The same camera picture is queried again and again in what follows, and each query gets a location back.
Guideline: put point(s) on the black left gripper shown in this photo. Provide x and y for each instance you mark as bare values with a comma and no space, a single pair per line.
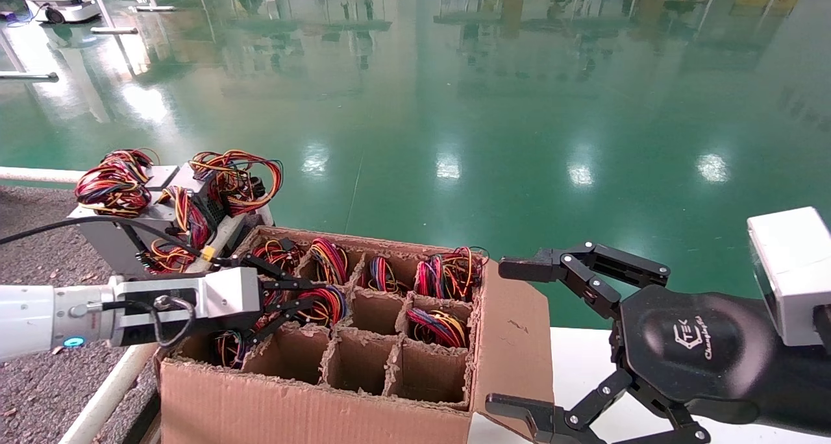
156,327

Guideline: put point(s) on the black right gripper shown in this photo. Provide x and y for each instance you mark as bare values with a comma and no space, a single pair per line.
694,346

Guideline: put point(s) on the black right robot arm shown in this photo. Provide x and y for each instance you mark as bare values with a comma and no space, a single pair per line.
805,392

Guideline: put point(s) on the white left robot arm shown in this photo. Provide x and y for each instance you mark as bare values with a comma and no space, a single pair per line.
32,314

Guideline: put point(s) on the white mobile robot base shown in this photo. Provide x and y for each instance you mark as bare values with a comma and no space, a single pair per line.
62,6

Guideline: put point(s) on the cardboard box with dividers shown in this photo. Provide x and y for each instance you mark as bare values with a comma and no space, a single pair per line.
363,366

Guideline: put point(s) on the grey speckled table mat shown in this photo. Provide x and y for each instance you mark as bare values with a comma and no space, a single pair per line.
39,398

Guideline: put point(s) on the white table frame rail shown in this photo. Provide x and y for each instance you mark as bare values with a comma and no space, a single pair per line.
110,392

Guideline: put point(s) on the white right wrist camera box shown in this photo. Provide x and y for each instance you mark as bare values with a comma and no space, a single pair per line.
795,262

